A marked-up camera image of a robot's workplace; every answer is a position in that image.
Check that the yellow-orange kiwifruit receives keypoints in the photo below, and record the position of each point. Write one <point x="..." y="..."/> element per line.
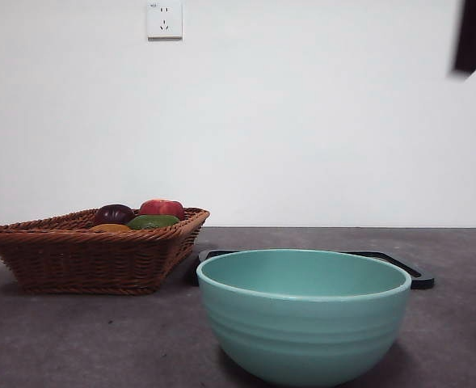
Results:
<point x="110" y="228"/>

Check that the teal ribbed bowl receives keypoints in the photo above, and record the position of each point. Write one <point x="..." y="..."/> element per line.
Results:
<point x="302" y="335"/>

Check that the green avocado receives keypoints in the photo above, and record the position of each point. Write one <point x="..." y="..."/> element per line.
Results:
<point x="152" y="223"/>

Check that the dark purple fruit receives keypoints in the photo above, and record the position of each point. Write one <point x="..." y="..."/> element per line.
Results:
<point x="113" y="214"/>

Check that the white wall socket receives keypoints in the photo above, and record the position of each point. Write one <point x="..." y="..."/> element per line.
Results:
<point x="165" y="20"/>

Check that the brown wicker basket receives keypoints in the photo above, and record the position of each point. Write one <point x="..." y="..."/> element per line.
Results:
<point x="80" y="262"/>

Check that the red apple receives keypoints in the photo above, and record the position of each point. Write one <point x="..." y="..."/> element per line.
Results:
<point x="161" y="208"/>

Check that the dark rectangular tray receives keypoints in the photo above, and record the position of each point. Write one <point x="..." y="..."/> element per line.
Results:
<point x="421" y="279"/>

